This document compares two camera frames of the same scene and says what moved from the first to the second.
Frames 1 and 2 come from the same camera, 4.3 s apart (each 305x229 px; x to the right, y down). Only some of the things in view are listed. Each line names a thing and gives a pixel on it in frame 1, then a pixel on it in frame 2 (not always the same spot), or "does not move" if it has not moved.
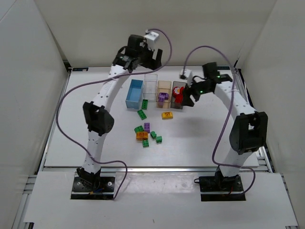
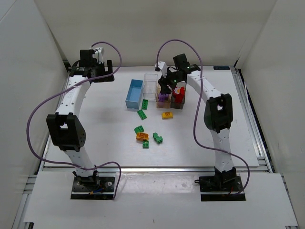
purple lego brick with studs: (147, 127) -> (162, 98)
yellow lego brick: (167, 115) does not move
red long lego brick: (178, 98) does not move
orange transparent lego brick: (142, 135) does not move
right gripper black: (193, 89) -> (167, 81)
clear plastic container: (150, 82) does not move
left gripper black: (149, 57) -> (105, 72)
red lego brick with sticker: (176, 90) does not move
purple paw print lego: (161, 97) does not move
